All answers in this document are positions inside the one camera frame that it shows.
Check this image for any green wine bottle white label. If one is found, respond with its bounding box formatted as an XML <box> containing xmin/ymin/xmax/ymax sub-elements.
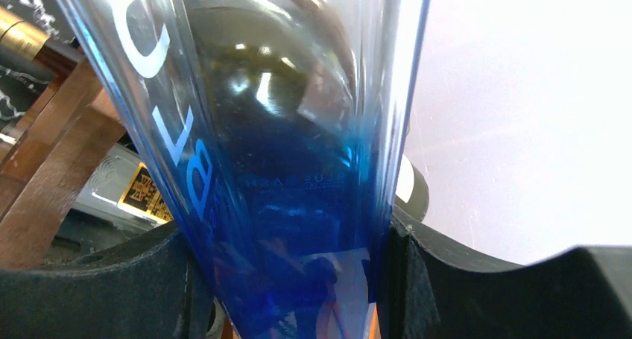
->
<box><xmin>395</xmin><ymin>155</ymin><xmax>429</xmax><ymax>222</ymax></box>

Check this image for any brown wooden wine rack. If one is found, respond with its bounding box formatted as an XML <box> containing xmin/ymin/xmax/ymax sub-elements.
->
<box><xmin>1</xmin><ymin>56</ymin><xmax>125</xmax><ymax>268</ymax></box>

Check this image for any clear square liquor bottle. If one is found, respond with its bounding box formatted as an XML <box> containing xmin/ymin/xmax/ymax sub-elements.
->
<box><xmin>72</xmin><ymin>144</ymin><xmax>173</xmax><ymax>233</ymax></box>

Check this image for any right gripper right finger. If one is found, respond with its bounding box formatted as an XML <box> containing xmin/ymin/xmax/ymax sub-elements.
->
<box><xmin>377</xmin><ymin>208</ymin><xmax>631</xmax><ymax>338</ymax></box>

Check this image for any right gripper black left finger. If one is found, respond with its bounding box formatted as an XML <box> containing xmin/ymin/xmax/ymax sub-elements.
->
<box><xmin>1</xmin><ymin>223</ymin><xmax>213</xmax><ymax>338</ymax></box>

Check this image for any gold capped wine bottle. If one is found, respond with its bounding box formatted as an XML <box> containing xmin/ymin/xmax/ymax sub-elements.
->
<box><xmin>0</xmin><ymin>6</ymin><xmax>85</xmax><ymax>81</ymax></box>

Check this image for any blue square glass bottle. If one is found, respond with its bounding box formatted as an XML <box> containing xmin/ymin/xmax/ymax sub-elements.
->
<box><xmin>58</xmin><ymin>0</ymin><xmax>429</xmax><ymax>338</ymax></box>

